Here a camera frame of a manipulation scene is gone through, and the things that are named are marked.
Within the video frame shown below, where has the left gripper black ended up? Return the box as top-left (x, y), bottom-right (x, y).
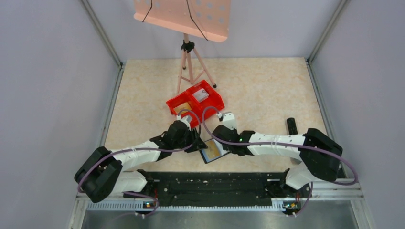
top-left (173, 127), bottom-right (208, 153)

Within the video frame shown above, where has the gold card from holder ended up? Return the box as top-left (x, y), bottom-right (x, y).
top-left (205, 140), bottom-right (221, 160)

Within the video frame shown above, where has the black leather card holder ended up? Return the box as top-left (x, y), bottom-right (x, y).
top-left (199, 139), bottom-right (230, 164)

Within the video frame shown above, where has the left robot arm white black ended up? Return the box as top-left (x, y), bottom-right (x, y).
top-left (74, 121), bottom-right (208, 203)

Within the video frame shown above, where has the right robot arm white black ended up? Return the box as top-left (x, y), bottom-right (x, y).
top-left (213, 125), bottom-right (342, 197)

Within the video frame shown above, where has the gold VIP card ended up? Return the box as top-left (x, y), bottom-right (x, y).
top-left (174, 102), bottom-right (192, 113)

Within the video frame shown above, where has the white silver card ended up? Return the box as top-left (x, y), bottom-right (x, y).
top-left (192, 88), bottom-right (210, 103)

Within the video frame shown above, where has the red plastic bin right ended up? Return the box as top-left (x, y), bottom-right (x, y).
top-left (185, 80), bottom-right (225, 121)

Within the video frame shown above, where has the red plastic bin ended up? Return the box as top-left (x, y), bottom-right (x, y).
top-left (185, 80), bottom-right (225, 121)
top-left (166, 92), bottom-right (203, 128)

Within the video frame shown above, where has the red plastic bin left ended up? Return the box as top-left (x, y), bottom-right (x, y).
top-left (166, 92), bottom-right (203, 128)

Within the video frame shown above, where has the pink music stand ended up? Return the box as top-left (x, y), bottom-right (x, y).
top-left (133, 0), bottom-right (231, 93)

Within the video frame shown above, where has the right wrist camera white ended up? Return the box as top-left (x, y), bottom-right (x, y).
top-left (217, 112), bottom-right (237, 130)

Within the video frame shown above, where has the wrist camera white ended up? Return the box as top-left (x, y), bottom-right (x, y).
top-left (176, 115), bottom-right (193, 126)
top-left (217, 112), bottom-right (237, 130)

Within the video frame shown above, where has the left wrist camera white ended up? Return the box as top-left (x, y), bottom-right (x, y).
top-left (176, 115), bottom-right (193, 126)

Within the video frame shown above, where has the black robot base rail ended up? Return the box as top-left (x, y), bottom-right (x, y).
top-left (120, 170), bottom-right (311, 215)

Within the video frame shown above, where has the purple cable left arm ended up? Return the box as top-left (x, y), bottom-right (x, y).
top-left (77, 109), bottom-right (203, 194)

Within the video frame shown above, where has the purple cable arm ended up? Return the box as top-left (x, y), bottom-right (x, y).
top-left (77, 109), bottom-right (203, 194)
top-left (202, 105), bottom-right (360, 187)

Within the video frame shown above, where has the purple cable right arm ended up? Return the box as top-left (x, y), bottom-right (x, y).
top-left (202, 105), bottom-right (360, 187)

